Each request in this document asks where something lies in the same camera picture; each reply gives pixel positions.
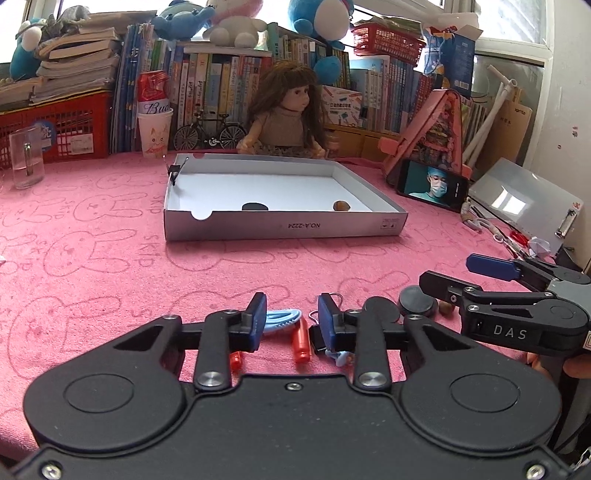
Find clear glass mug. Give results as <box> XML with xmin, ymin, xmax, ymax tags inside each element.
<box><xmin>8</xmin><ymin>127</ymin><xmax>45</xmax><ymax>189</ymax></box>

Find white cardboard box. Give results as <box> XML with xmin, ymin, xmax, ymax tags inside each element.
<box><xmin>163</xmin><ymin>153</ymin><xmax>409</xmax><ymax>241</ymax></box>

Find pink white bunny plush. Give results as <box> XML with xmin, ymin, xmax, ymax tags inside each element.
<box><xmin>203</xmin><ymin>0</ymin><xmax>269</xmax><ymax>47</ymax></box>

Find grey phone lanyard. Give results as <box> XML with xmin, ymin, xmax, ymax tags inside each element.
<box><xmin>462</xmin><ymin>198</ymin><xmax>509</xmax><ymax>243</ymax></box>

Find black binder clip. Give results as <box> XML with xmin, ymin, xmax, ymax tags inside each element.
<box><xmin>308</xmin><ymin>293</ymin><xmax>345</xmax><ymax>356</ymax></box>
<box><xmin>166</xmin><ymin>157</ymin><xmax>189</xmax><ymax>186</ymax></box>

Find white plastic pipes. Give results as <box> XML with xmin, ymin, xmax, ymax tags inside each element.
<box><xmin>462</xmin><ymin>65</ymin><xmax>520</xmax><ymax>169</ymax></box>

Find person's right hand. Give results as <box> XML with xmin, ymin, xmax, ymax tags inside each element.
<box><xmin>564</xmin><ymin>356</ymin><xmax>591</xmax><ymax>380</ymax></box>

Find pink rabbit print tablecloth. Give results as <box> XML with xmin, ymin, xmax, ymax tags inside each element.
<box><xmin>0</xmin><ymin>150</ymin><xmax>591</xmax><ymax>462</ymax></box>

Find row of thin blue books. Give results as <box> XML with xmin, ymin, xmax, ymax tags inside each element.
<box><xmin>111</xmin><ymin>23</ymin><xmax>160</xmax><ymax>155</ymax></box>

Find blue carton box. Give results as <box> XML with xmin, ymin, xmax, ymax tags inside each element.
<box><xmin>422</xmin><ymin>25</ymin><xmax>483</xmax><ymax>97</ymax></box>

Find pink triangular dollhouse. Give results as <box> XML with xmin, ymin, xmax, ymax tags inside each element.
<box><xmin>378</xmin><ymin>89</ymin><xmax>474</xmax><ymax>188</ymax></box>

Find red plastic crate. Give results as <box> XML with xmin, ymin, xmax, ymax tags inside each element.
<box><xmin>0</xmin><ymin>90</ymin><xmax>114</xmax><ymax>169</ymax></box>

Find row of colourful books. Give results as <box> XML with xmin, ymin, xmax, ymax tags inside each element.
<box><xmin>157</xmin><ymin>39</ymin><xmax>273</xmax><ymax>151</ymax></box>

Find black smartphone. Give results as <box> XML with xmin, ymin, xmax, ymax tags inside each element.
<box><xmin>397</xmin><ymin>159</ymin><xmax>469</xmax><ymax>213</ymax></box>

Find white box with pencil print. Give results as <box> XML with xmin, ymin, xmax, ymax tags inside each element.
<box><xmin>321</xmin><ymin>84</ymin><xmax>363</xmax><ymax>127</ymax></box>

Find black toy bicycle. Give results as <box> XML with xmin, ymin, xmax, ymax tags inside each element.
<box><xmin>173</xmin><ymin>110</ymin><xmax>247</xmax><ymax>151</ymax></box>

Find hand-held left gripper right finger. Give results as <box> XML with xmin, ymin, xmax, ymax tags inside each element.
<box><xmin>318</xmin><ymin>294</ymin><xmax>472</xmax><ymax>393</ymax></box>

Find brown cardboard sheet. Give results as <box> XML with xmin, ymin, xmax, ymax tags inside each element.
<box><xmin>480</xmin><ymin>88</ymin><xmax>534</xmax><ymax>176</ymax></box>

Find blue elephant plush toy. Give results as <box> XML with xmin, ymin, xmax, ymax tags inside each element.
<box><xmin>152</xmin><ymin>0</ymin><xmax>218</xmax><ymax>40</ymax></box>

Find stack of worn books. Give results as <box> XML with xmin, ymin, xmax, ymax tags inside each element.
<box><xmin>0</xmin><ymin>14</ymin><xmax>123</xmax><ymax>112</ymax></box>

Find clear clipboard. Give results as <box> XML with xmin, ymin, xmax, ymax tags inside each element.
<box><xmin>467</xmin><ymin>158</ymin><xmax>583</xmax><ymax>254</ymax></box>

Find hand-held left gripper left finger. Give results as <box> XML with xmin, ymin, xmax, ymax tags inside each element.
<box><xmin>115</xmin><ymin>294</ymin><xmax>267</xmax><ymax>393</ymax></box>

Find light blue snap hair clip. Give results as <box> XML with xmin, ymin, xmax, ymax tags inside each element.
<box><xmin>263</xmin><ymin>308</ymin><xmax>303</xmax><ymax>335</ymax></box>

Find papers in basket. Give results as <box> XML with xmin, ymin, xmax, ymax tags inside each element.
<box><xmin>355</xmin><ymin>14</ymin><xmax>426</xmax><ymax>33</ymax></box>

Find red plastic basket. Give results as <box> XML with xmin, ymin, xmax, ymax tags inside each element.
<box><xmin>352</xmin><ymin>23</ymin><xmax>426</xmax><ymax>58</ymax></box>

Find wooden desk shelf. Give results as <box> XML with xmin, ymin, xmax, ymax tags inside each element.
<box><xmin>323</xmin><ymin>124</ymin><xmax>402</xmax><ymax>162</ymax></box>

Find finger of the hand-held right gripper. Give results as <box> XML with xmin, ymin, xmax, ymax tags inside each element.
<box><xmin>466</xmin><ymin>254</ymin><xmax>561</xmax><ymax>291</ymax></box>
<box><xmin>419</xmin><ymin>271</ymin><xmax>481</xmax><ymax>308</ymax></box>

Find row of blue-spined books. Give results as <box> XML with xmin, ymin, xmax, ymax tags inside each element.
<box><xmin>348</xmin><ymin>55</ymin><xmax>444</xmax><ymax>134</ymax></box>

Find white paper cup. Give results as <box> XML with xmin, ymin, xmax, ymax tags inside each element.
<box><xmin>137</xmin><ymin>108</ymin><xmax>174</xmax><ymax>159</ymax></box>

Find row of green-spined books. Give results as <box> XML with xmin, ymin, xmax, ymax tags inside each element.
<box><xmin>268</xmin><ymin>23</ymin><xmax>352</xmax><ymax>88</ymax></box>

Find large blue plush toy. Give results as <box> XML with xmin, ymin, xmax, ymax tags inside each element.
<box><xmin>288</xmin><ymin>0</ymin><xmax>356</xmax><ymax>86</ymax></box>

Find small blue plush toy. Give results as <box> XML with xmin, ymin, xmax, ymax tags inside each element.
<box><xmin>9</xmin><ymin>18</ymin><xmax>47</xmax><ymax>81</ymax></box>

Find red drink can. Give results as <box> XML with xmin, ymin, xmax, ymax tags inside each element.
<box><xmin>139</xmin><ymin>70</ymin><xmax>169</xmax><ymax>116</ymax></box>

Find brown-haired doll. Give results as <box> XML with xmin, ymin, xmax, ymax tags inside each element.
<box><xmin>236</xmin><ymin>62</ymin><xmax>329</xmax><ymax>160</ymax></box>

